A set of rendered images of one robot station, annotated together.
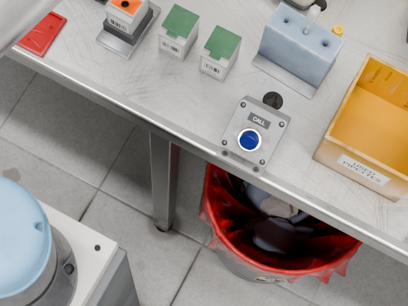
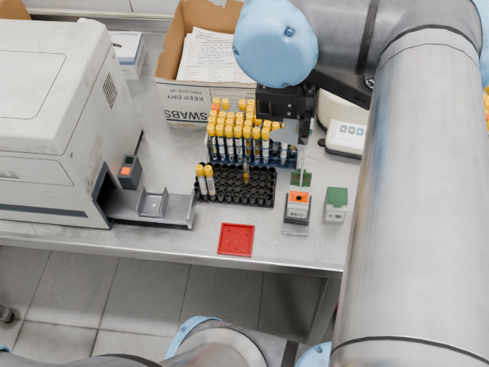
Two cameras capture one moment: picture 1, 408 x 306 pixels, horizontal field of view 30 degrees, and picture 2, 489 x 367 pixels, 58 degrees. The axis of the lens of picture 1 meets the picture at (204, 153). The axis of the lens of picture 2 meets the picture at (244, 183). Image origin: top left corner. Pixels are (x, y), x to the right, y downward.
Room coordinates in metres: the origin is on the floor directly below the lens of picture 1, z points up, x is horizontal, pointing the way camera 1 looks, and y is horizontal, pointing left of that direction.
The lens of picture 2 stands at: (0.06, 0.30, 1.67)
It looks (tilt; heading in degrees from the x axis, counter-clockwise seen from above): 56 degrees down; 352
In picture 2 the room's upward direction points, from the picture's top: 4 degrees counter-clockwise
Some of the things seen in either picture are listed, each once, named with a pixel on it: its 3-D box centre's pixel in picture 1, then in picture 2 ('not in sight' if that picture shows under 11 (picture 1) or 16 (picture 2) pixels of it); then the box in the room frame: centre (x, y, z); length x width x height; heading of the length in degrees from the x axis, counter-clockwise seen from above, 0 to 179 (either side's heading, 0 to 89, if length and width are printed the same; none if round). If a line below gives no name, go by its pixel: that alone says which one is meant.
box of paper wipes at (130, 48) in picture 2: not in sight; (94, 44); (1.04, 0.53, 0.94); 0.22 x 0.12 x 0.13; 76
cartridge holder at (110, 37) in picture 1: (128, 21); (297, 211); (0.48, 0.14, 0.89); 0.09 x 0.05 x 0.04; 160
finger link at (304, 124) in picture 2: not in sight; (304, 120); (0.46, 0.15, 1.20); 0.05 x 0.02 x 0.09; 160
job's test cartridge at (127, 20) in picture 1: (127, 12); (297, 204); (0.48, 0.14, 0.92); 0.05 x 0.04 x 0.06; 160
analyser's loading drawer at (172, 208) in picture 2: not in sight; (142, 203); (0.55, 0.44, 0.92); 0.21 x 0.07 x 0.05; 72
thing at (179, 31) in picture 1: (178, 33); (335, 205); (0.47, 0.06, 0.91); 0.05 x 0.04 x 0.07; 162
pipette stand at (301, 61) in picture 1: (299, 48); not in sight; (0.47, -0.10, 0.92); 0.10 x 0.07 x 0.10; 67
